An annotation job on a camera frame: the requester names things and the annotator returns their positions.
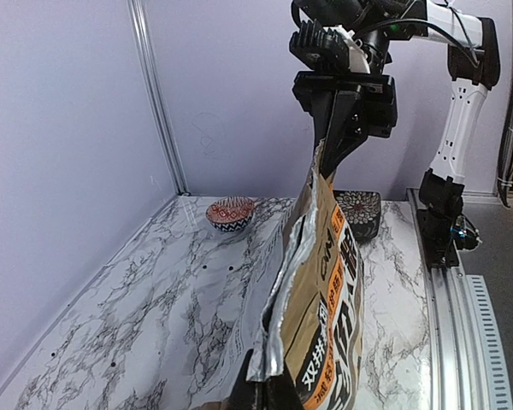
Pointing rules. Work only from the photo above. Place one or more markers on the front aluminium rail base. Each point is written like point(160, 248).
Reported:
point(468, 368)

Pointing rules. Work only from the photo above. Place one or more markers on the black floral square plate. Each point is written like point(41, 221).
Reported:
point(363, 211)

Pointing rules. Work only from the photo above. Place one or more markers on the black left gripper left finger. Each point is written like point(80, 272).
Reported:
point(246, 395)

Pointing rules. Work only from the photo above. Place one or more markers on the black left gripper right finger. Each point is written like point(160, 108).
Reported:
point(281, 393)

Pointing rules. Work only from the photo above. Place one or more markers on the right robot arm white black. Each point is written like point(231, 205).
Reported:
point(474, 67)

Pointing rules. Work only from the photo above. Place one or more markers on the right aluminium frame post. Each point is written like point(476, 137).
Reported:
point(158, 104)

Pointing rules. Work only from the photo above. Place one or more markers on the red patterned small bowl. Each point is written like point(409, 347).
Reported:
point(231, 214)

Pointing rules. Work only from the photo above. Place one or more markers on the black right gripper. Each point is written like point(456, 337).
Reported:
point(338, 106)

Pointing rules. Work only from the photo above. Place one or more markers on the brown dog food bag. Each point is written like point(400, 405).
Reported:
point(312, 323)

